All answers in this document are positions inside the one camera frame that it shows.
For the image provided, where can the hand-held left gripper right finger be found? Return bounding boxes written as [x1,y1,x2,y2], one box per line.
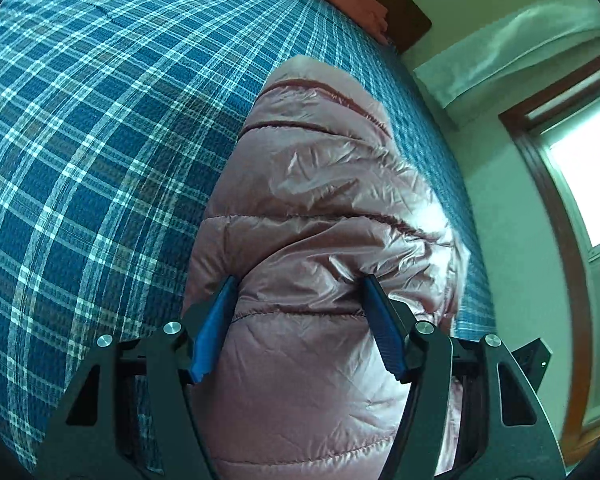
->
[362,275,568,480]

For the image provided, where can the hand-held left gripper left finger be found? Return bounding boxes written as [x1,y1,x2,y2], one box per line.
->
[37,275,241,480]

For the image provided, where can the pink puffer jacket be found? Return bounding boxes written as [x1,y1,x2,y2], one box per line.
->
[182,55,472,480]

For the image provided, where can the brown wood framed window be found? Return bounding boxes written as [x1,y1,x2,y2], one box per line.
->
[497,45,600,467]

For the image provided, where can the blue plaid bed sheet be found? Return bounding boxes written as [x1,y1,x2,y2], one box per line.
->
[0,0,497,477]

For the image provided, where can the pale curtain beside headboard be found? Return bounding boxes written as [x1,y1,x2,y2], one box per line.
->
[412,0,600,127]

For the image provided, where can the dark wooden headboard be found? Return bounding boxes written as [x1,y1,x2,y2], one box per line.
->
[355,0,433,56]

